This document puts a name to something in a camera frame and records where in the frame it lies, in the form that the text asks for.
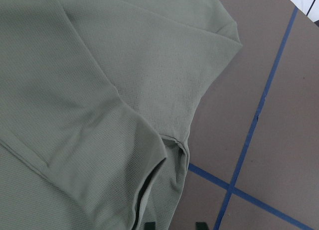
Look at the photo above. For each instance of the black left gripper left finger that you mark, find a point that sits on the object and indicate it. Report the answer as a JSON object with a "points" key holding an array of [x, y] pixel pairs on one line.
{"points": [[150, 226]]}

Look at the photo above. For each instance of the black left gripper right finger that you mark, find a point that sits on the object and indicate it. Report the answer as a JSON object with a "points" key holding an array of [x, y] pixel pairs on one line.
{"points": [[201, 226]]}

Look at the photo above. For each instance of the olive green long-sleeve shirt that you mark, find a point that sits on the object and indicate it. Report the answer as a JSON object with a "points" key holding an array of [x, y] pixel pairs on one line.
{"points": [[97, 98]]}

